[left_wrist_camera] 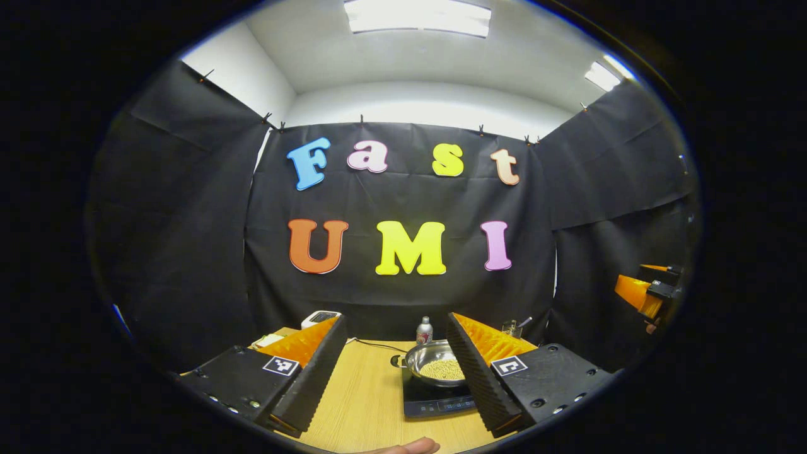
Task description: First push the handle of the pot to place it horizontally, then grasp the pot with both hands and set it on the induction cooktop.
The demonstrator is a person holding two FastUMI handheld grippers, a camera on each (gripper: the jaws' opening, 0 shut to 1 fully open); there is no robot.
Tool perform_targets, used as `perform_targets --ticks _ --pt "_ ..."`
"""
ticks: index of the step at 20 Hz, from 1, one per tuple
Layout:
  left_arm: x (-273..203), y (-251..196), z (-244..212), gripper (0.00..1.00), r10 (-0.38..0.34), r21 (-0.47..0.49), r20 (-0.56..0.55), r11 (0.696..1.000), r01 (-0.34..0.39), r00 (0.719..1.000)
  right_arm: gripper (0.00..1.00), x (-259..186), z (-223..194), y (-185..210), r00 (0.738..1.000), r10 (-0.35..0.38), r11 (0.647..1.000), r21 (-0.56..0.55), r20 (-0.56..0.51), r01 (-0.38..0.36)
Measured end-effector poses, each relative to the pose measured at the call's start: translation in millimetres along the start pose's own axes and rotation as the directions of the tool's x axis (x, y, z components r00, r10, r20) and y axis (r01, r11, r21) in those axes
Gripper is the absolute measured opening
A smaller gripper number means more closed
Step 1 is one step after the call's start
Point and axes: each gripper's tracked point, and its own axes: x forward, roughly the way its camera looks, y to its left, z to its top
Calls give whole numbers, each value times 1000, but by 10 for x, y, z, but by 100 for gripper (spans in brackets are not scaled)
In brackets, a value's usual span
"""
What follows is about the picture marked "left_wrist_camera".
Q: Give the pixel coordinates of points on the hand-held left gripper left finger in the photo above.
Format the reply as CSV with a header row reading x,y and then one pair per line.
x,y
315,378

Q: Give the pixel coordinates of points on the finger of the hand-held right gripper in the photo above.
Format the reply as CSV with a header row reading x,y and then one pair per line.
x,y
633,293
659,271

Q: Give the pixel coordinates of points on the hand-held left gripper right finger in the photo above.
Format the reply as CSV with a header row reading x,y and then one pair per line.
x,y
476,378

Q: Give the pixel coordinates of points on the pile of soybeans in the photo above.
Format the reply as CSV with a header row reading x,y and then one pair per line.
x,y
444,370

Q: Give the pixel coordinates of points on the black induction cooktop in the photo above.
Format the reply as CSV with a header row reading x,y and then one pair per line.
x,y
435,403

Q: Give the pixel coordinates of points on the white rectangular tray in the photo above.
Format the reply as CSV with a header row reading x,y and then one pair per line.
x,y
265,346

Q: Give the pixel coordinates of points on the sandwich with lettuce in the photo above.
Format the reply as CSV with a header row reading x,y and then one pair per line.
x,y
270,338

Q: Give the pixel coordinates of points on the white toaster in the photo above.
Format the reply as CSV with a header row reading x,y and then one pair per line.
x,y
318,317

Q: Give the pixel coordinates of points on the silver printed bottle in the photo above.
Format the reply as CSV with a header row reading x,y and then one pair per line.
x,y
424,333

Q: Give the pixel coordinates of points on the metal spoon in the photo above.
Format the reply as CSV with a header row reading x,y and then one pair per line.
x,y
526,321

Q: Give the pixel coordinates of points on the black backdrop cloth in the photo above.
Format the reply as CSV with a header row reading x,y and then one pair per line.
x,y
410,296

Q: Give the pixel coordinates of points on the ceiling light panel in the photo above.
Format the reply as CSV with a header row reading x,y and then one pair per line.
x,y
604,75

